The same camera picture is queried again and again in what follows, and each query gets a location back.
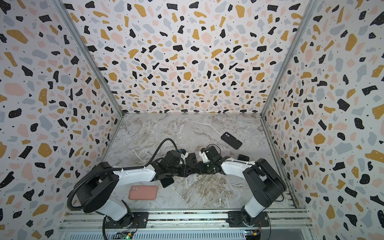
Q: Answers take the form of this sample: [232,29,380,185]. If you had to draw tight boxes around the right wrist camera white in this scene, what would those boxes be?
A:
[199,150,210,163]

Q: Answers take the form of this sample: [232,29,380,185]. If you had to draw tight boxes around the circuit board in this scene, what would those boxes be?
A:
[113,231,135,240]
[245,230,261,240]

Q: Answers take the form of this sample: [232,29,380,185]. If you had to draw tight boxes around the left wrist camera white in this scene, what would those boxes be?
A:
[178,149,189,160]

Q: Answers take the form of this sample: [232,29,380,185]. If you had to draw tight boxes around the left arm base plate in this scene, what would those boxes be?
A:
[105,212,149,229]

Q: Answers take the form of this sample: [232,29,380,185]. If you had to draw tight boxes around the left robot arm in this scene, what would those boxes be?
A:
[67,150,197,222]

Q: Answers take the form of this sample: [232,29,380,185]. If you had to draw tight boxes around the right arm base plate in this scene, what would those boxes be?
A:
[226,210,270,228]

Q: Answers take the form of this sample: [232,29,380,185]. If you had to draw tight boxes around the pink phone case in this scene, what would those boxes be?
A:
[129,186,158,201]

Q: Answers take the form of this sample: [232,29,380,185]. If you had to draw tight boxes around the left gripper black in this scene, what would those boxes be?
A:
[166,164,194,178]

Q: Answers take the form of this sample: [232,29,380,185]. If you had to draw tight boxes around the black corrugated cable left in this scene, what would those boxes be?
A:
[66,137,179,211]

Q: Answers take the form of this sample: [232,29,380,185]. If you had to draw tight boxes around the left circuit board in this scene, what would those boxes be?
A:
[113,231,135,240]

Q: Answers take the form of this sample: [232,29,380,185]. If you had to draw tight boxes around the purple edged phone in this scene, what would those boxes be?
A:
[186,153,198,169]

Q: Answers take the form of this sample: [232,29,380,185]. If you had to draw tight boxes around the right circuit board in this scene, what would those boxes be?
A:
[245,230,261,240]

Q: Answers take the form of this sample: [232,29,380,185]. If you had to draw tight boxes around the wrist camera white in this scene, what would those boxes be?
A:
[199,150,210,163]
[178,149,189,160]

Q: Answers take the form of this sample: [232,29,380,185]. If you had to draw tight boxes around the silver edged phone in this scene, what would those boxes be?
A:
[160,177,175,189]

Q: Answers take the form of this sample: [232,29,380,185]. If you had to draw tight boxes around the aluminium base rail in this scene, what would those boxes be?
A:
[58,209,317,240]

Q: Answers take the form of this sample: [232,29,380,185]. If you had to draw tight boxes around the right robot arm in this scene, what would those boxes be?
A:
[195,146,287,219]

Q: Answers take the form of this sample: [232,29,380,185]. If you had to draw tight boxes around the black phone case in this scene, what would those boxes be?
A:
[221,132,243,150]

